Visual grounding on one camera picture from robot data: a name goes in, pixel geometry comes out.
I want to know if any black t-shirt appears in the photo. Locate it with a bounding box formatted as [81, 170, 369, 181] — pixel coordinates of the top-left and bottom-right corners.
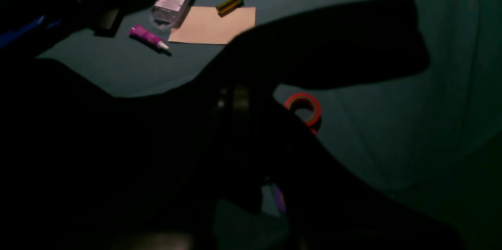
[1, 0, 466, 250]

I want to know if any red tape roll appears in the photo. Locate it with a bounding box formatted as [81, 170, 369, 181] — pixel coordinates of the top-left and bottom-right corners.
[284, 92, 322, 135]

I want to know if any white paper card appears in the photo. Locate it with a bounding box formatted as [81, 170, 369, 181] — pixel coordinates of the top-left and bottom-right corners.
[168, 6, 256, 45]

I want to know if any small yellow battery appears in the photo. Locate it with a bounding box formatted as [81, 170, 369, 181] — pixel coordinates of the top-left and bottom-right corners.
[216, 0, 244, 17]

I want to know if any clear plastic package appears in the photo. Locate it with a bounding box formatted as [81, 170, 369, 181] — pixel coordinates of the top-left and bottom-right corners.
[151, 0, 202, 27]

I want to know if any pink marker pen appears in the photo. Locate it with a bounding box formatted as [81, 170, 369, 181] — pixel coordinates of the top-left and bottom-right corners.
[128, 24, 170, 51]

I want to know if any blue box device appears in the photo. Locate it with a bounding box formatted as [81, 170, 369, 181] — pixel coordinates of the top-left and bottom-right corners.
[0, 15, 62, 50]

